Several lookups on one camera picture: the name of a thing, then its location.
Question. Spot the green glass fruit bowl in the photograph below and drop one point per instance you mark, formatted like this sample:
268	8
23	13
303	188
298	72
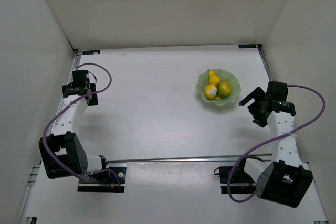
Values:
224	76

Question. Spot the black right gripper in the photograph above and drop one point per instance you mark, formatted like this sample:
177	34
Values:
257	107

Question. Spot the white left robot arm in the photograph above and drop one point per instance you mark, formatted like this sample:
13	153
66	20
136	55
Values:
62	142

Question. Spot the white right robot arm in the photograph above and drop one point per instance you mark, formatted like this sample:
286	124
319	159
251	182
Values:
284	180

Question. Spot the yellow green fake lemon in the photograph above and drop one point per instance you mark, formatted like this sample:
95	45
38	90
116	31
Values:
224	89

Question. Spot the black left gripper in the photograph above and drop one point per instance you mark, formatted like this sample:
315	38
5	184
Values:
74	89

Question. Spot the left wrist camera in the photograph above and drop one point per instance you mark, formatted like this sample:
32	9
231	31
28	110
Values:
92	77

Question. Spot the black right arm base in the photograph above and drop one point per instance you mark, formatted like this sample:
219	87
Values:
241	183

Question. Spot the peeled yellow white fake fruit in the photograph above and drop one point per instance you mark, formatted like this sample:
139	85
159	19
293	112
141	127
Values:
210	91

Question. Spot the yellow fake pear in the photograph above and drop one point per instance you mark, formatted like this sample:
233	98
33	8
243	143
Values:
213	78

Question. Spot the blue right corner label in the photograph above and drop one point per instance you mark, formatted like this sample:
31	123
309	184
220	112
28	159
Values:
246	46

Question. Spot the blue left corner label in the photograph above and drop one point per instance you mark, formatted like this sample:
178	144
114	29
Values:
91	52

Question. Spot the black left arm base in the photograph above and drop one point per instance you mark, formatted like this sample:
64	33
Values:
106	182

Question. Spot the blue corner label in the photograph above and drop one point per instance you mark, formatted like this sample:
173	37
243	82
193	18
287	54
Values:
246	46
91	52

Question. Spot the aluminium front table rail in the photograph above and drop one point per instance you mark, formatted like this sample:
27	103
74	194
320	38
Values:
224	158

